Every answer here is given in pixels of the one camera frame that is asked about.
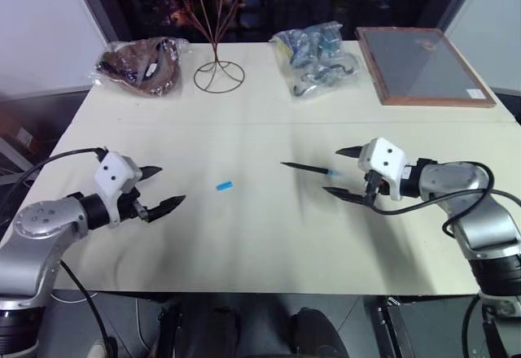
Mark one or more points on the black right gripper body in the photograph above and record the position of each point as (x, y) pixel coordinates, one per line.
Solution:
(374, 185)

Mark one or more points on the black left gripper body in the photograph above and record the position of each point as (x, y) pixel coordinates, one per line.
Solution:
(132, 205)

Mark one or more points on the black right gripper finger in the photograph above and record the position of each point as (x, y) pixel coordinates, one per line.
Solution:
(346, 194)
(350, 151)

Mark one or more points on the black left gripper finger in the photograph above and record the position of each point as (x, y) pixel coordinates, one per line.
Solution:
(151, 171)
(165, 207)

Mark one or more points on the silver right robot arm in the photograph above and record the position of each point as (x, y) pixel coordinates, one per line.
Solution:
(480, 211)

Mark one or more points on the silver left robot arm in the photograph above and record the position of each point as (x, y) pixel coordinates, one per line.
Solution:
(38, 228)

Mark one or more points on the black pen with blue end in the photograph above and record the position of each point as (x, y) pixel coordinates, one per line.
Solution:
(309, 168)

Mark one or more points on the small blue pen cap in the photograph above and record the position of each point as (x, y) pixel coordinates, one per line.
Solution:
(225, 186)

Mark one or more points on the plastic bag of blue items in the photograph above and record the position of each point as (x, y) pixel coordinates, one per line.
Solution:
(319, 59)

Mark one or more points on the brown item in plastic bag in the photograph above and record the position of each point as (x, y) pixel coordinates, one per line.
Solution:
(140, 67)

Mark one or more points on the wooden framed glass panel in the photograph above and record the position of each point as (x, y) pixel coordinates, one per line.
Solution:
(423, 65)

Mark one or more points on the dark rounded shape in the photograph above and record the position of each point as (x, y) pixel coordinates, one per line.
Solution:
(315, 333)

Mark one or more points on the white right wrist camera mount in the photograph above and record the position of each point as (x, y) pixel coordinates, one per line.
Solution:
(384, 162)

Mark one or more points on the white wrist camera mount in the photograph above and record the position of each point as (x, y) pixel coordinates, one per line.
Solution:
(384, 162)
(114, 171)

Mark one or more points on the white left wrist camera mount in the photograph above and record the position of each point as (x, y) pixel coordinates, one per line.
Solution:
(114, 171)

